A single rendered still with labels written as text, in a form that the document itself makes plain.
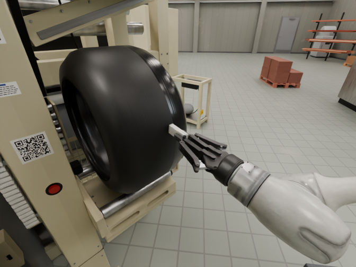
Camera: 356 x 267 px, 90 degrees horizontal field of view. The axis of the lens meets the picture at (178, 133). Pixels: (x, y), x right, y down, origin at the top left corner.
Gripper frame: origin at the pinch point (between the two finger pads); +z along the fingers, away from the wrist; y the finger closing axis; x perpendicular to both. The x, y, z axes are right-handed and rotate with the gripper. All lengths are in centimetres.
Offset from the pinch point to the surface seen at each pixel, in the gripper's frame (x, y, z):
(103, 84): -12.5, 13.7, 15.6
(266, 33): 81, -1343, 548
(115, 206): 33.4, 18.3, 10.7
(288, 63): 74, -544, 127
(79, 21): -21, 0, 65
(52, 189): 19.2, 33.3, 19.6
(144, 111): -6.2, 6.9, 7.3
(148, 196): 38.1, 4.4, 9.3
